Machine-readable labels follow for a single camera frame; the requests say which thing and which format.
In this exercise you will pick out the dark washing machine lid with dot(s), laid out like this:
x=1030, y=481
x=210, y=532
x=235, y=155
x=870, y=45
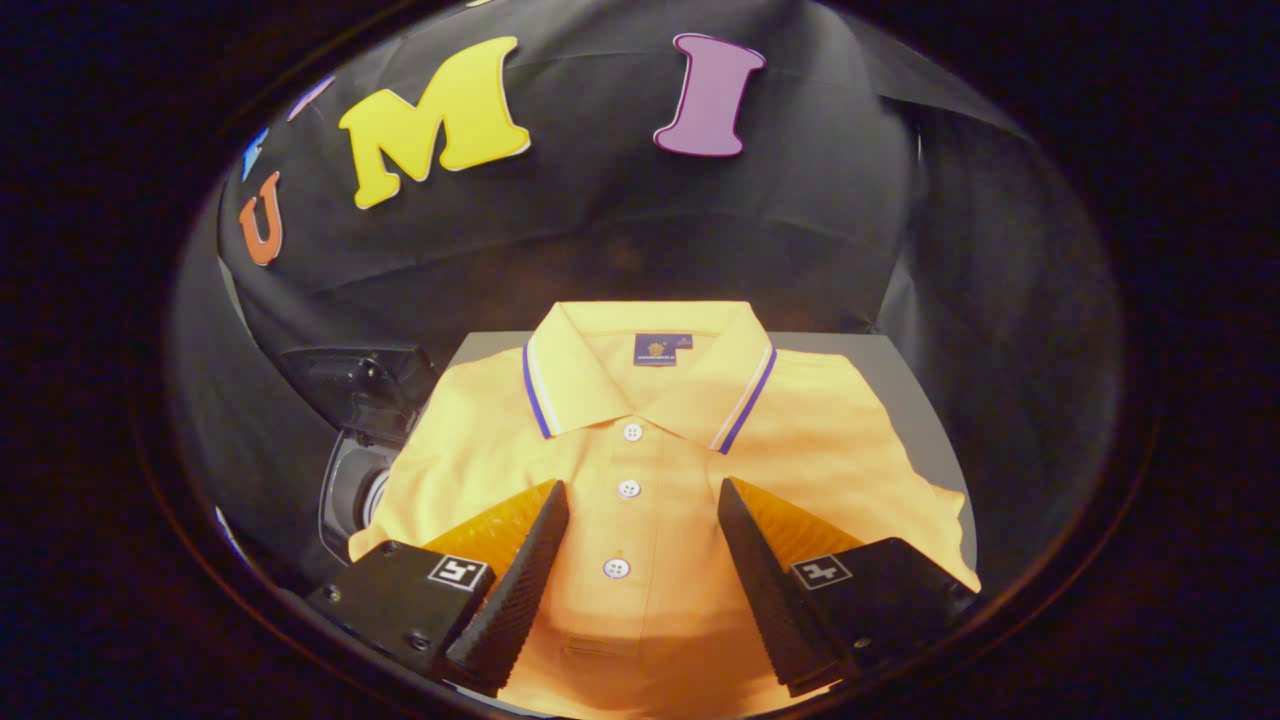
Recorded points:
x=360, y=385

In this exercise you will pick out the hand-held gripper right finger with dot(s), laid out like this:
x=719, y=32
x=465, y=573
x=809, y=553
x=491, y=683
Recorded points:
x=770, y=590

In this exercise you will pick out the beige cabinet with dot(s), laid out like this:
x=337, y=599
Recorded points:
x=900, y=370

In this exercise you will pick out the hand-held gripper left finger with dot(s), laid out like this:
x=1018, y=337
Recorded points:
x=520, y=590

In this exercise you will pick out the orange polo shirt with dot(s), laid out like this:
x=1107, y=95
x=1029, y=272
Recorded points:
x=850, y=450

